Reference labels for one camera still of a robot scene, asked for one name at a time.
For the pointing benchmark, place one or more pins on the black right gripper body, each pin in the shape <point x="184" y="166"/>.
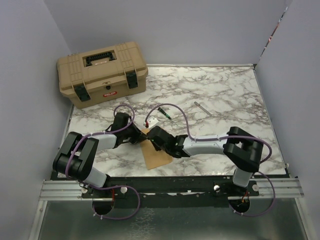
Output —
<point x="159" y="148"/>

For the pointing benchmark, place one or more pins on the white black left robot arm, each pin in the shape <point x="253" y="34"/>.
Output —
<point x="77" y="154"/>

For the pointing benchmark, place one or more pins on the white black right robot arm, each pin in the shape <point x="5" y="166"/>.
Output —
<point x="243" y="149"/>

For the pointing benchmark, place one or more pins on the brown paper envelope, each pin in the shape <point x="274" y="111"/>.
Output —
<point x="152" y="158"/>

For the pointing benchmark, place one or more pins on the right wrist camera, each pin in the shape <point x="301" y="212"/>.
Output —
<point x="151" y="122"/>

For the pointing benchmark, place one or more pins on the green black glue pen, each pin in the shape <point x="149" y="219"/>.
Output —
<point x="164" y="113"/>

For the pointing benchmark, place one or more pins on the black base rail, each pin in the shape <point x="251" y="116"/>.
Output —
<point x="170" y="192"/>

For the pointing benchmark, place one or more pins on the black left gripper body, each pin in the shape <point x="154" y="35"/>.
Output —
<point x="132" y="135"/>

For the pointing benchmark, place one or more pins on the tan plastic toolbox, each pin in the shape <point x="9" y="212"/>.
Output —
<point x="96" y="76"/>

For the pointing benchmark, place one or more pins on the silver metal pen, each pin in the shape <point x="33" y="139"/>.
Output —
<point x="203" y="109"/>

